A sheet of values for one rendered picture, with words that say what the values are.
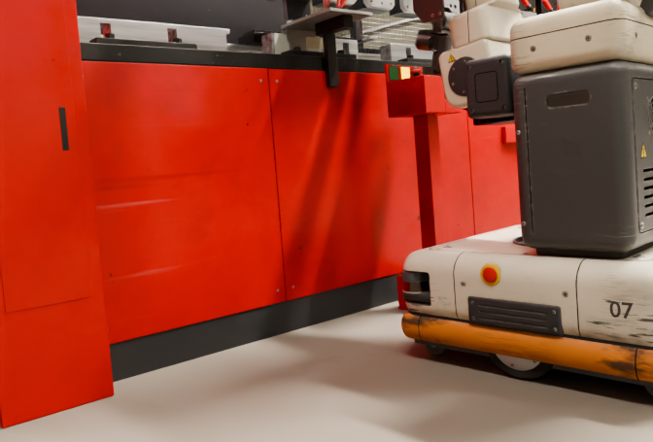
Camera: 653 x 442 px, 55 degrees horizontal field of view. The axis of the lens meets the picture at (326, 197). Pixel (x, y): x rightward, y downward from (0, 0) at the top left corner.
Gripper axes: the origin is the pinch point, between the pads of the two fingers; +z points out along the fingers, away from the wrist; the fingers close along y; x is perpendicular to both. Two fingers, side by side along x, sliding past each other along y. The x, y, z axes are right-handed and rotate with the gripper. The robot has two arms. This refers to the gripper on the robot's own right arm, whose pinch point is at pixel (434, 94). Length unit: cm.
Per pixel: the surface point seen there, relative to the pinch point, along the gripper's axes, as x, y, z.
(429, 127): 6.7, -4.8, 10.6
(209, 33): 66, 40, -12
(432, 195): 7.3, -10.6, 32.6
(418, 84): 15.0, -3.7, -3.5
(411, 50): -25.1, 33.2, -14.4
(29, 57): 127, 19, -2
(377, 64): 7.3, 21.6, -7.7
